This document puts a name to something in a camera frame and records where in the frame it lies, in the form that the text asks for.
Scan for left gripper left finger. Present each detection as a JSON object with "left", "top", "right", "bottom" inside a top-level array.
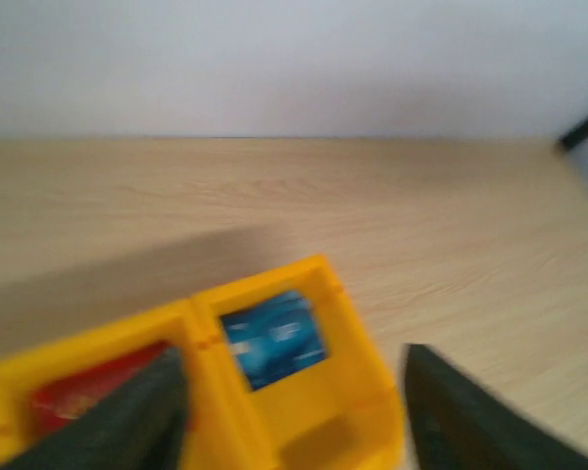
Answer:
[{"left": 0, "top": 347, "right": 189, "bottom": 470}]

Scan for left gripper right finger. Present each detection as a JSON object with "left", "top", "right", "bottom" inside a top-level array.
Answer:
[{"left": 403, "top": 344, "right": 588, "bottom": 470}]

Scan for red card stack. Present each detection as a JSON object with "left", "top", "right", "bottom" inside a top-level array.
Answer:
[{"left": 29, "top": 342, "right": 170, "bottom": 437}]

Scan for blue card stack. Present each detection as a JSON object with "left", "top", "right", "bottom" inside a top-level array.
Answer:
[{"left": 220, "top": 290, "right": 327, "bottom": 391}]

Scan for middle yellow bin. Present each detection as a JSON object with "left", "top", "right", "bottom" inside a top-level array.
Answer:
[{"left": 0, "top": 300, "right": 231, "bottom": 469}]

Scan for yellow bin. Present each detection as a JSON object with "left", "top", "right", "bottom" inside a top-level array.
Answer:
[
  {"left": 190, "top": 256, "right": 404, "bottom": 469},
  {"left": 0, "top": 300, "right": 231, "bottom": 469}
]

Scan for right yellow bin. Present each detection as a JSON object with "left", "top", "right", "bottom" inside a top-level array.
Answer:
[{"left": 190, "top": 256, "right": 404, "bottom": 469}]

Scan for right black frame post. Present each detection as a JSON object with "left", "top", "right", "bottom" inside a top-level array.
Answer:
[{"left": 557, "top": 116, "right": 588, "bottom": 152}]

